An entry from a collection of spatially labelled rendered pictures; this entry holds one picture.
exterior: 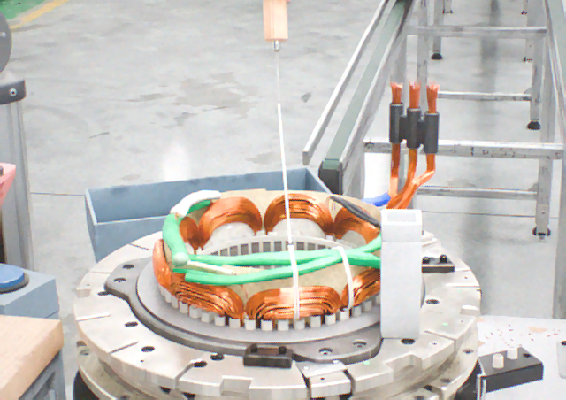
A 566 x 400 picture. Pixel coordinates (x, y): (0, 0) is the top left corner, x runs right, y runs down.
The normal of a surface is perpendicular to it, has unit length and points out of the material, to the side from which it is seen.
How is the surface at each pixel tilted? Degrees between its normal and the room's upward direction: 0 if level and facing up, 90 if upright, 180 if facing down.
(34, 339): 0
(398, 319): 90
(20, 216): 90
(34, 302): 90
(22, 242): 90
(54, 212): 0
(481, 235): 0
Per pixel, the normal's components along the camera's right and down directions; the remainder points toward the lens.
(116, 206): 0.24, 0.33
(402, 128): -0.74, 0.24
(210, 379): -0.02, -0.94
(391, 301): -0.07, 0.34
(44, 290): 0.86, 0.15
